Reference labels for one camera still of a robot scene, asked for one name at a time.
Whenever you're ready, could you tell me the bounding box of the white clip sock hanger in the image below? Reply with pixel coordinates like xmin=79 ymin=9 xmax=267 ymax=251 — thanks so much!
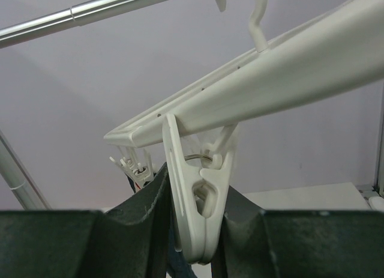
xmin=105 ymin=0 xmax=383 ymax=264

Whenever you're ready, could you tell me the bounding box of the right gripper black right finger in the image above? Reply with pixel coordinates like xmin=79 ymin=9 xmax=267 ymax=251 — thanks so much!
xmin=211 ymin=188 xmax=383 ymax=277

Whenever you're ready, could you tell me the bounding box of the silver drying rack stand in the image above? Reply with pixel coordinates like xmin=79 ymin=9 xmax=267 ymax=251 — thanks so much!
xmin=1 ymin=0 xmax=169 ymax=210

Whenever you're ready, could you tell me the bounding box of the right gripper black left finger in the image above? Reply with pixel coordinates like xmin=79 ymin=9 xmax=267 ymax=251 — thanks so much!
xmin=1 ymin=166 xmax=171 ymax=277

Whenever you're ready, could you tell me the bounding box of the navy blue sock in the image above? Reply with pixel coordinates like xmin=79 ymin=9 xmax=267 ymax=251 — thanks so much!
xmin=120 ymin=167 xmax=196 ymax=277

